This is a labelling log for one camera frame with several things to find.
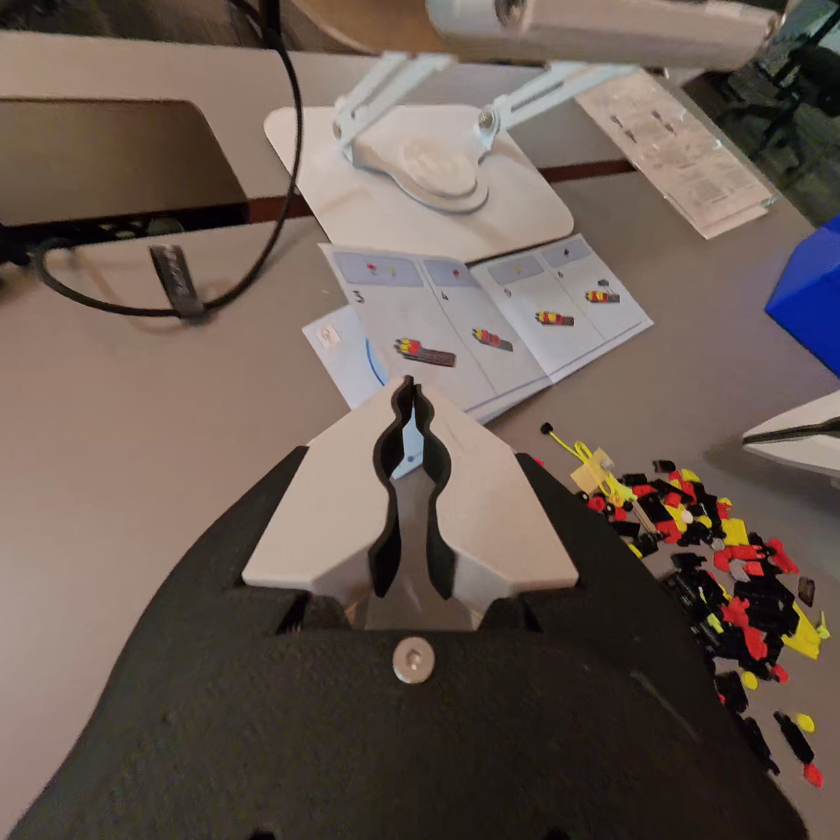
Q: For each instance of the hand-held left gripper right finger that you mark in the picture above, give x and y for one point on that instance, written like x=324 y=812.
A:
x=505 y=525

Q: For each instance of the pile of loose lego pieces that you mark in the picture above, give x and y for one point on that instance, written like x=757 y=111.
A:
x=754 y=590

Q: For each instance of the paper sheet in clear sleeve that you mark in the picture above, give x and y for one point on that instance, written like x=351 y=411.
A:
x=682 y=157

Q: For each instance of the brown curved wooden board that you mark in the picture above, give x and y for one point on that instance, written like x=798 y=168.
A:
x=367 y=19

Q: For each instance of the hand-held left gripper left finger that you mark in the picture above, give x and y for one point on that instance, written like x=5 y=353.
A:
x=308 y=518

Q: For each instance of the white desk lamp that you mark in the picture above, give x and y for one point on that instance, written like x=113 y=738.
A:
x=367 y=197

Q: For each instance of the lego instruction booklet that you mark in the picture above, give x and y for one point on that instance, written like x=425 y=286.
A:
x=525 y=341

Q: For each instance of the blue plastic bin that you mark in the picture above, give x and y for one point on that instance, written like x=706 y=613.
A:
x=814 y=295

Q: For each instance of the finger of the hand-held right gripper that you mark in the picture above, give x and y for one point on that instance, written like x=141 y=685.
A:
x=810 y=417
x=814 y=453

